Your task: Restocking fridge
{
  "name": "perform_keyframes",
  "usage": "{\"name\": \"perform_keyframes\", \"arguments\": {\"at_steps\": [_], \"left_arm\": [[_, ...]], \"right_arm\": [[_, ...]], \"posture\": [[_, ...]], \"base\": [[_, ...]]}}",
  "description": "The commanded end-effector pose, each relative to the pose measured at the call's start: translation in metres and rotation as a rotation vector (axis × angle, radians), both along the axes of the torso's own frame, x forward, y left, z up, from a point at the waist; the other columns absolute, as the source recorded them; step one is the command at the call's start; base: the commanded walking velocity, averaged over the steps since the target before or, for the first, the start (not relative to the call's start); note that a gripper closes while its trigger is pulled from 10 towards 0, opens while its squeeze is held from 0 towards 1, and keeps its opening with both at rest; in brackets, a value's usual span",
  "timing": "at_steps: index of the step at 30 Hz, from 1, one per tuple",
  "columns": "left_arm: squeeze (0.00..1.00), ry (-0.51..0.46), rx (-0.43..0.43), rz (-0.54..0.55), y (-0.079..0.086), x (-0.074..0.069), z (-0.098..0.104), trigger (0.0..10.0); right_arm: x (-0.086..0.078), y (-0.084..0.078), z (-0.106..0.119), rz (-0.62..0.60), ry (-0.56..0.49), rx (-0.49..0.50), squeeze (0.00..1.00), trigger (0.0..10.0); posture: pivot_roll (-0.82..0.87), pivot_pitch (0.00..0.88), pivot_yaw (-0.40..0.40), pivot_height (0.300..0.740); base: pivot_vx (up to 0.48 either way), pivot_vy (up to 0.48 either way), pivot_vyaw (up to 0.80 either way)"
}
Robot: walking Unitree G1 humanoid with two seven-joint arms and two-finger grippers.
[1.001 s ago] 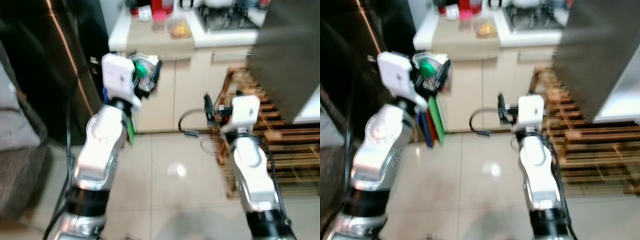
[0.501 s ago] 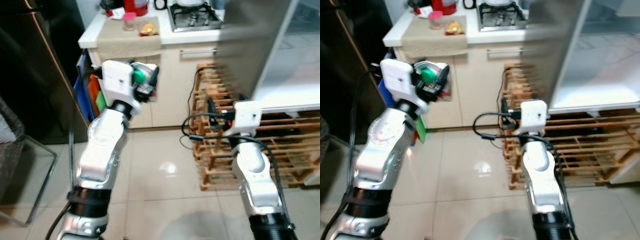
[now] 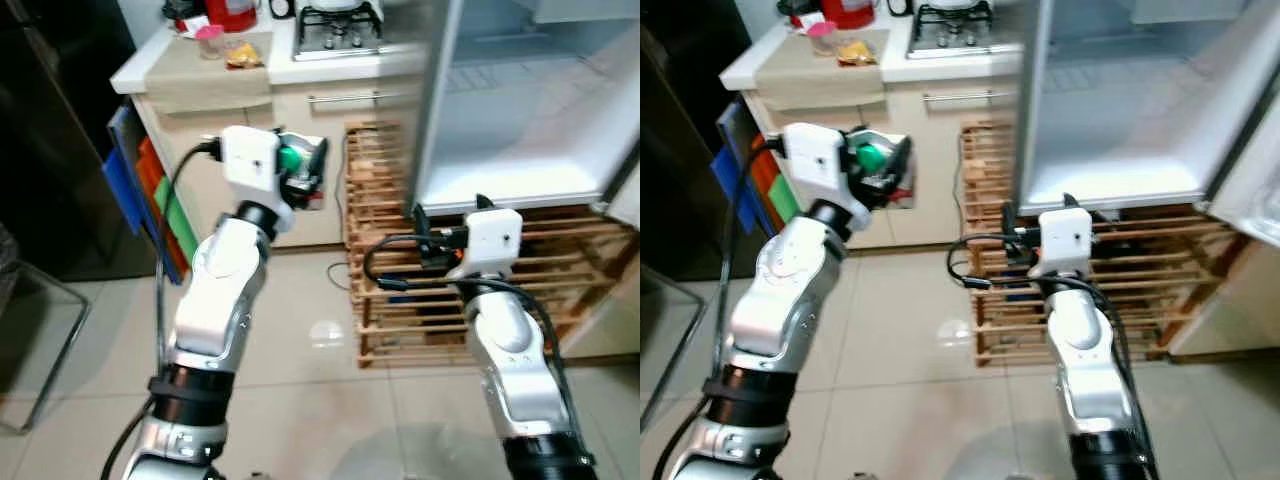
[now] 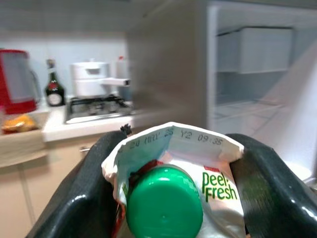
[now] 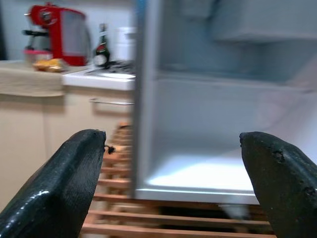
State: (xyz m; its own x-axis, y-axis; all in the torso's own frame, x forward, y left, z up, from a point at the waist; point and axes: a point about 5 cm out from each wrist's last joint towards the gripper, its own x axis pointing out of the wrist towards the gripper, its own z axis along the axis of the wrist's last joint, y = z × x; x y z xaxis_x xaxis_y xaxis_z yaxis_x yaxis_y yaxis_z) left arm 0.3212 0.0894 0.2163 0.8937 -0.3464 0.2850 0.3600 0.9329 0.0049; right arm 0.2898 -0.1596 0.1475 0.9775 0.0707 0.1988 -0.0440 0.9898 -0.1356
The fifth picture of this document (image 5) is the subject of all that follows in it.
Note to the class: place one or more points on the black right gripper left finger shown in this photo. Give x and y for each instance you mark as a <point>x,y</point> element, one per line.
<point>62,186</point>

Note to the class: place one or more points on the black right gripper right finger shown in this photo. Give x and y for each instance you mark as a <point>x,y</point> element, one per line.
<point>284,188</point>

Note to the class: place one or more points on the silver fridge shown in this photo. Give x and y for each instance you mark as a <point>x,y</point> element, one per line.
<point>198,111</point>

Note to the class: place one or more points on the beige kitchen cabinet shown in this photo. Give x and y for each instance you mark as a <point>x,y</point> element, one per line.
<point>74,119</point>

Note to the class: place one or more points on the white counter top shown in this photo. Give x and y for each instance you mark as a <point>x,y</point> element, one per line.
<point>99,81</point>

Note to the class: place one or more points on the wooden slat rack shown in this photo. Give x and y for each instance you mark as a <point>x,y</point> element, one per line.
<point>173,218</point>

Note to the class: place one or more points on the bread pieces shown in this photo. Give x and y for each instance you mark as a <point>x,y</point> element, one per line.
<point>48,65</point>

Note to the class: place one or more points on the black stove grate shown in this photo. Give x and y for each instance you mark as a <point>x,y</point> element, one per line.
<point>121,67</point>

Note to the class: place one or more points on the container with pink lid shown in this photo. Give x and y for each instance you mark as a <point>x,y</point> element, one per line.
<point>37,52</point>

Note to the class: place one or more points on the dark glass bottle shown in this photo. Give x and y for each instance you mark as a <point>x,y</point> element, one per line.
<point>102,47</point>

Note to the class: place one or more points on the red coffee machine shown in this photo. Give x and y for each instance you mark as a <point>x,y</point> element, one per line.
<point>57,37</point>

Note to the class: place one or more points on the white canister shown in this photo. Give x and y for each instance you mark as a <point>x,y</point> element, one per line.
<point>125,44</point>

